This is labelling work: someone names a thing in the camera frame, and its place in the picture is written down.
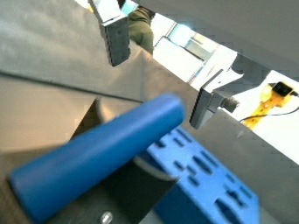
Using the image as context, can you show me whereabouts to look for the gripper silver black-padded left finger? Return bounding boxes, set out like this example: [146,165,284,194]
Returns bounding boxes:
[88,0,131,67]

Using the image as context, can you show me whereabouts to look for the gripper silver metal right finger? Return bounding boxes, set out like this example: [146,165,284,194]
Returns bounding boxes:
[190,54,271,130]

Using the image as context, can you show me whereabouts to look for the blue cylinder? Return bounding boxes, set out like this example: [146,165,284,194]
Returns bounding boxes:
[8,93,186,224]

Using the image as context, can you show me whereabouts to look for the person in green clothing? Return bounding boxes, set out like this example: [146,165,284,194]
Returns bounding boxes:
[128,6,155,53]

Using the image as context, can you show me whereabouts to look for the blue shape-sorter block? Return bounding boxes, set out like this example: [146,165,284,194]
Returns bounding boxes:
[142,128,260,224]

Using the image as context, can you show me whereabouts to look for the black curved cradle stand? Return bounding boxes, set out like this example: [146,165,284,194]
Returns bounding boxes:
[46,97,180,224]

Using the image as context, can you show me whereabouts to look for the black cable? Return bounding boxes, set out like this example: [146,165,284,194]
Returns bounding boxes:
[238,90,299,123]

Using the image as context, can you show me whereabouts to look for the yellow bracket with black device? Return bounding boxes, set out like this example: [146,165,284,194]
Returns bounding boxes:
[240,81,298,130]

